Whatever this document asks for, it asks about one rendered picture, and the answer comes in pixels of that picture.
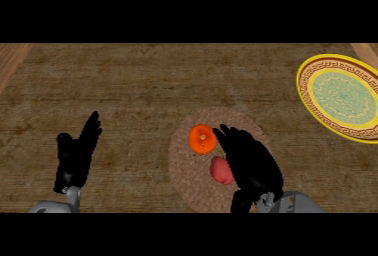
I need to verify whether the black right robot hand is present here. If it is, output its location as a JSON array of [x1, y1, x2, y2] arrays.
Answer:
[[211, 123, 286, 214]]

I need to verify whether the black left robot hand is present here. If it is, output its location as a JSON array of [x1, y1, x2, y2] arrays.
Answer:
[[51, 110, 103, 195]]

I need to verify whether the red chili pepper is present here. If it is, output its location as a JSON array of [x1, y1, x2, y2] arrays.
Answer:
[[208, 155, 236, 186]]

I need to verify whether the orange bell pepper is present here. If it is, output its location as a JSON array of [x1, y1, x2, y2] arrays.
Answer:
[[187, 123, 218, 156]]

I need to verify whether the round brown woven placemat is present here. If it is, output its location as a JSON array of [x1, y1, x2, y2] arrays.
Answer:
[[166, 106, 273, 214]]

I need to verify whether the yellow patterned plate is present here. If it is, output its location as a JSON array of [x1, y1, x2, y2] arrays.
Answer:
[[295, 53, 378, 145]]

